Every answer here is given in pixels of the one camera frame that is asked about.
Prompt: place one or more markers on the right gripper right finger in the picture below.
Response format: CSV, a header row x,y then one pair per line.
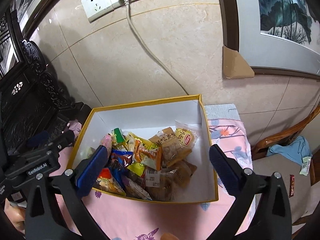
x,y
272,218

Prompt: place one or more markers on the brown cake packet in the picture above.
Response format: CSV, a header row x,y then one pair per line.
x,y
169,183

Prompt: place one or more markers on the small green white packet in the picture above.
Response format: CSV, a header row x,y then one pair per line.
x,y
305,167

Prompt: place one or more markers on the long yellow snack bar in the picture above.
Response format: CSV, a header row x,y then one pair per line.
x,y
145,142

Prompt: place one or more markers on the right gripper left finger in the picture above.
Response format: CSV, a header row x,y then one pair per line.
x,y
44,219

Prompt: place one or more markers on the yellow cardboard box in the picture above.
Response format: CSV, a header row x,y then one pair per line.
x,y
145,119

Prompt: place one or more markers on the person left hand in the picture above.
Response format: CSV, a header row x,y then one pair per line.
x,y
16,215

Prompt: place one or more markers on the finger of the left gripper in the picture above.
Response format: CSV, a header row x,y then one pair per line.
x,y
38,139

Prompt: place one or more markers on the framed lotus painting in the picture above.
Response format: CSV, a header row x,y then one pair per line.
x,y
275,37

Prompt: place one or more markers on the blue green nut packet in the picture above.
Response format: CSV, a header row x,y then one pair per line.
x,y
133,184

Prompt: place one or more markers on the yellow small bread packet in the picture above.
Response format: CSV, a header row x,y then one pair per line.
x,y
137,168

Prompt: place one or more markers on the small bread bun packet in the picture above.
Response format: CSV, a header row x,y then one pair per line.
x,y
187,134

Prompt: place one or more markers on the red wrapper on chair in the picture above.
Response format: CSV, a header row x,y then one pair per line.
x,y
292,186

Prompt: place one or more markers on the red yellow snack packet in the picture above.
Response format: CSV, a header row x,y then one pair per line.
x,y
107,183

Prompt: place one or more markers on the cardboard corner protector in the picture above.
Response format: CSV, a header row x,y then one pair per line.
x,y
234,66

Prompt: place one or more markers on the dark carved wooden furniture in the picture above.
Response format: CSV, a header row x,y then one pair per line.
x,y
32,99

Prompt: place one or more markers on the orange fried rice packet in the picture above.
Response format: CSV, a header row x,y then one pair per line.
x,y
150,158

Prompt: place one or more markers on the wooden chair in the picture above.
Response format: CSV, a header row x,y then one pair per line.
x,y
306,196

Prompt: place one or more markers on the blue cloth on chair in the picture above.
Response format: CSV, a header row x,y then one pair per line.
x,y
295,151

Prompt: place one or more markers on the blue snack packet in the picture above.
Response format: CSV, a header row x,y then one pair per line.
x,y
117,164

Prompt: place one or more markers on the green red snack packet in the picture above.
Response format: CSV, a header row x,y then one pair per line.
x,y
118,140

